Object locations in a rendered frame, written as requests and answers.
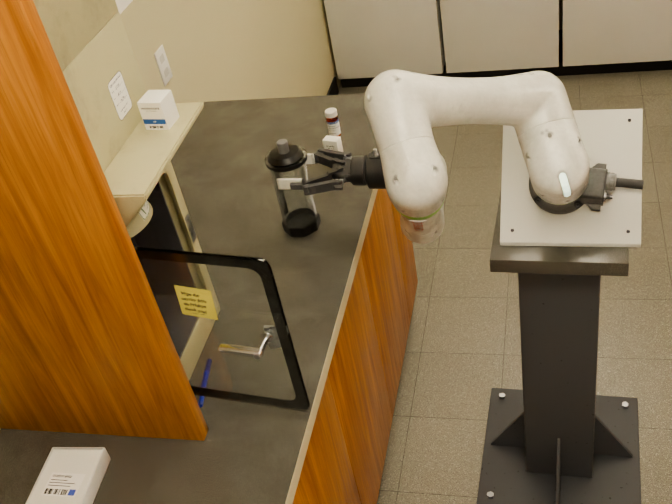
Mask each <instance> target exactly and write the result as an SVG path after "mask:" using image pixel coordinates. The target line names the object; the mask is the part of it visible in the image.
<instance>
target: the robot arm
mask: <svg viewBox="0 0 672 504"><path fill-rule="evenodd" d="M364 109H365V112H366V115H367V118H368V120H369V123H370V126H371V128H372V131H373V134H374V137H375V141H376V144H377V147H378V151H379V152H377V149H376V148H374V149H373V152H369V153H368V155H367V156H353V157H352V153H351V152H340V151H335V150H329V149H324V148H318V151H317V152H314V153H307V160H306V164H315V163H320V164H322V165H325V166H327V167H330V168H332V169H331V170H329V171H327V173H326V174H323V175H320V176H317V177H314V178H311V179H308V180H305V181H304V179H303V178H277V185H278V189H291V190H303V191H304V195H306V196H307V195H312V194H317V193H323V192H328V191H333V190H343V189H344V188H343V184H344V183H345V182H351V183H352V184H353V185H355V186H366V185H368V187H369V188H370V189H386V191H387V193H388V196H389V198H390V200H391V202H392V204H393V205H394V207H395V208H396V210H397V211H398V212H399V213H400V214H401V218H400V226H401V229H402V232H403V234H404V235H405V236H406V237H407V238H408V239H409V240H410V241H412V242H414V243H418V244H427V243H430V242H433V241H434V240H436V239H437V238H438V237H439V236H440V235H441V233H442V231H443V228H444V223H445V220H444V200H445V197H446V193H447V187H448V175H447V165H446V162H445V160H444V158H443V156H442V155H441V154H440V153H439V150H438V148H437V145H436V143H435V140H434V136H433V132H432V128H433V127H441V126H450V125H465V124H492V125H506V126H513V127H514V128H515V131H516V134H517V137H518V141H519V144H520V147H521V150H522V154H523V157H524V160H525V163H526V166H527V170H528V173H529V176H530V177H529V191H530V194H531V197H532V199H533V200H534V202H535V203H536V204H537V205H538V206H539V207H540V208H541V209H543V210H544V211H546V212H549V213H552V214H568V213H571V212H574V211H576V210H577V209H579V208H580V207H582V206H583V205H584V204H586V205H587V206H588V207H589V208H590V210H591V211H600V209H601V206H603V202H605V200H606V199H612V197H613V195H608V194H607V193H606V192H607V190H610V191H612V190H615V187H622V188H632V189H641V190H642V189H643V184H644V180H637V179H627V178H617V174H615V173H613V172H612V173H610V172H607V171H608V169H606V166H607V164H602V163H597V164H596V165H595V166H593V167H592V168H590V163H589V157H588V155H587V152H586V149H585V147H584V144H583V141H582V138H581V135H580V132H579V129H578V126H577V123H576V120H575V117H574V114H573V111H572V108H571V105H570V102H569V99H568V96H567V92H566V90H565V87H564V85H563V83H562V82H561V81H560V79H559V78H558V77H556V76H555V75H553V74H552V73H549V72H546V71H539V70H538V71H531V72H526V73H520V74H514V75H507V76H498V77H480V78H462V77H445V76H434V75H426V74H420V73H415V72H409V71H404V70H397V69H395V70H388V71H385V72H382V73H380V74H379V75H377V76H376V77H375V78H374V79H373V80H372V81H371V82H370V84H369V85H368V87H367V89H366V92H365V95H364ZM323 153H324V154H323ZM332 178H333V180H332ZM605 190H606V191H605ZM601 202H602V203H601Z"/></svg>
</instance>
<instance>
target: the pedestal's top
mask: <svg viewBox="0 0 672 504"><path fill-rule="evenodd" d="M500 218H501V191H500V197H499V203H498V209H497V216H496V222H495V228H494V235H493V241H492V247H491V254H490V272H509V273H540V274H571V275H603V276H628V272H629V247H571V246H505V245H500Z"/></svg>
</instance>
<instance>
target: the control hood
mask: <svg viewBox="0 0 672 504"><path fill-rule="evenodd" d="M175 104H176V107H177V110H178V113H179V116H180V117H179V118H178V119H177V121H176V122H175V123H174V124H173V126H172V127H171V128H170V129H169V130H146V127H145V125H144V122H143V119H141V121H140V122H139V124H138V125H137V126H136V128H135V129H134V131H133V132H132V133H131V135H130V136H129V138H128V139H127V140H126V142H125V143H124V145H123V146H122V148H121V149H120V150H119V152H118V153H117V155H116V156H115V157H114V159H113V160H112V162H111V163H110V164H109V166H108V167H107V169H106V170H105V171H104V175H105V177H106V180H107V182H108V185H109V187H110V190H111V192H112V195H113V197H114V199H115V202H116V204H117V207H118V209H119V212H120V214H121V217H122V219H123V221H124V224H125V226H126V227H127V226H128V225H129V223H130V222H131V221H132V219H133V218H134V216H135V215H136V214H137V212H138V211H139V210H140V208H141V207H142V205H143V204H144V203H145V201H146V200H147V198H148V197H149V195H150V193H151V192H152V190H153V189H154V187H155V185H156V184H157V182H158V180H159V179H160V177H161V176H162V174H163V172H164V171H165V169H166V167H167V166H168V164H169V163H170V161H171V159H172V158H173V156H174V155H175V153H176V151H177V150H178V148H179V146H180V145H181V143H182V142H183V140H184V138H185V137H186V135H187V133H188V132H189V130H190V129H191V127H192V125H193V124H194V122H195V120H196V119H197V117H198V116H199V114H200V112H201V111H202V109H203V106H204V103H203V102H189V103H175Z"/></svg>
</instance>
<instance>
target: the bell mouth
mask: <svg viewBox="0 0 672 504"><path fill-rule="evenodd" d="M152 214H153V208H152V206H151V204H150V203H149V202H148V201H146V202H145V204H144V206H143V207H142V209H141V210H140V212H139V214H138V215H137V217H136V219H135V220H134V222H133V223H132V225H131V227H130V228H129V230H128V234H129V236H130V238H132V237H134V236H135V235H137V234H138V233H139V232H141V231H142V230H143V229H144V228H145V227H146V226H147V224H148V223H149V221H150V220H151V218H152Z"/></svg>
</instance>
